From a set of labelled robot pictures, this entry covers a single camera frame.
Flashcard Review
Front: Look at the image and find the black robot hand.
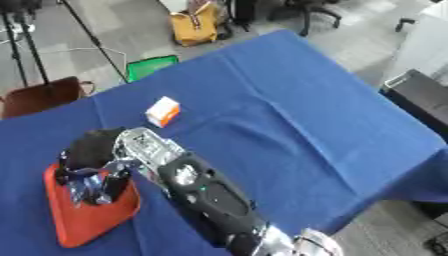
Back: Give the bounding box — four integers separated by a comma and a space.
54, 126, 135, 206

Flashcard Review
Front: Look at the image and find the white and orange small box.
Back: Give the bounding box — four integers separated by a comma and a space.
143, 95, 184, 129

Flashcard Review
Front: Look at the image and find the green open box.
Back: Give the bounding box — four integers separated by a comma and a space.
124, 54, 182, 84

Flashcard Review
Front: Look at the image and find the brown chair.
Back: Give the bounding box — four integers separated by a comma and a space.
0, 76, 97, 121

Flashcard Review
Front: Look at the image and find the orange plastic tray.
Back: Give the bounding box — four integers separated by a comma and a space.
42, 162, 144, 250

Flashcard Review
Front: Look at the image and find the black tripod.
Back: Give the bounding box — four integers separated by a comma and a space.
0, 0, 132, 88

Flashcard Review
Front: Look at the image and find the yellow bag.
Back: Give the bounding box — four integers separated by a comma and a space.
168, 1, 223, 48

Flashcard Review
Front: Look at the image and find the black bag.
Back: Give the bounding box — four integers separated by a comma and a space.
222, 0, 259, 33

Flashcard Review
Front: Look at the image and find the black office chair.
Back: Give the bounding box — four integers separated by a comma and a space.
264, 0, 347, 38

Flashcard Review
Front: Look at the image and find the black chair wheel base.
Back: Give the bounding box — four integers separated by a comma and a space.
393, 17, 419, 33

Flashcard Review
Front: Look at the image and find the white cabinet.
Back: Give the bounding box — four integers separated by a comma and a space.
383, 0, 448, 88

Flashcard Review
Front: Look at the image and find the black case with silver handle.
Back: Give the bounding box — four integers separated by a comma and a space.
378, 68, 448, 142

